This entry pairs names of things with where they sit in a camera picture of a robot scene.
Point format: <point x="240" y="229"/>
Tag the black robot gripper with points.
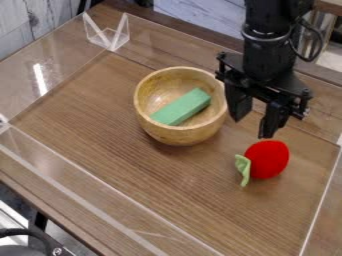
<point x="242" y="89"/>

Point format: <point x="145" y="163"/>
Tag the red plush fruit green leaf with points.
<point x="263" y="160"/>

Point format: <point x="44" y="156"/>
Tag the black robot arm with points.
<point x="260" y="73"/>

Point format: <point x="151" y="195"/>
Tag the green rectangular block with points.
<point x="182" y="108"/>

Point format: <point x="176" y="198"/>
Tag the wooden bowl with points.
<point x="158" y="89"/>

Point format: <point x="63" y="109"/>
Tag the wooden table leg background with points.
<point x="323" y="21"/>

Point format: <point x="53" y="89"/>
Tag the clear acrylic tray walls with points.
<point x="131" y="196"/>

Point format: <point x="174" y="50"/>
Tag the clear acrylic corner bracket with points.
<point x="107" y="38"/>

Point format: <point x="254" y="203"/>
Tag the black table leg bracket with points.
<point x="52" y="248"/>

